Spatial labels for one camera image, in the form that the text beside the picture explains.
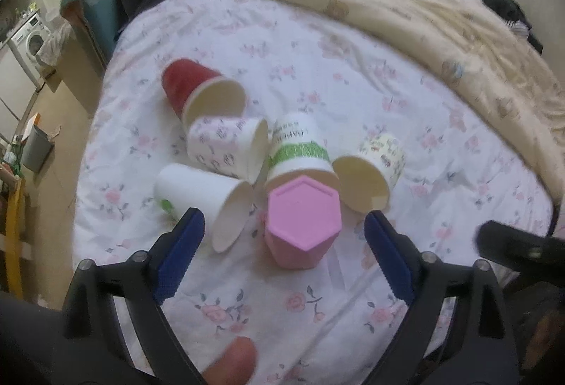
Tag black cloth item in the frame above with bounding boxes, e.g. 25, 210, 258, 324
477, 0, 545, 55

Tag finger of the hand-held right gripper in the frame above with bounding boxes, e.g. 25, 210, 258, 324
474, 221, 565, 277

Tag green band paper cup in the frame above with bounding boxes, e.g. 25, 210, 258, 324
265, 112, 340, 196

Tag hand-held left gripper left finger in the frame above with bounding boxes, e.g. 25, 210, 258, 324
62, 207, 207, 385

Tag cream patterned blanket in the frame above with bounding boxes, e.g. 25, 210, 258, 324
198, 0, 565, 202

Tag teal armchair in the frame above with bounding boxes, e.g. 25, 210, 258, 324
59, 0, 121, 74

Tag white washing machine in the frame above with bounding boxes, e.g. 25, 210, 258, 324
9, 11, 57, 82

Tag pink hexagonal cup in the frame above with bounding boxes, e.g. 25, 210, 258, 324
264, 174, 343, 270

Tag plain white paper cup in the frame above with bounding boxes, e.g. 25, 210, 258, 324
153, 163, 254, 253

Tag red paper cup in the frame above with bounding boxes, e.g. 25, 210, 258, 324
161, 57, 247, 127

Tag pink floral paper cup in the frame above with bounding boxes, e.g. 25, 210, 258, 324
186, 115, 270, 185

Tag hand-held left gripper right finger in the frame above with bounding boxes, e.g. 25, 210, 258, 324
363, 210, 520, 385

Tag grey bin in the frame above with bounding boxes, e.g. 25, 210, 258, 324
20, 124, 56, 174

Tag person's left hand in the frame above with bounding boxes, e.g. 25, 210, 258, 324
202, 336, 258, 385

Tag cream floral paper cup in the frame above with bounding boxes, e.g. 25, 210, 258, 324
332, 132, 407, 211

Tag yellow wooden frame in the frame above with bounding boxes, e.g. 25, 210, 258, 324
0, 172, 28, 298

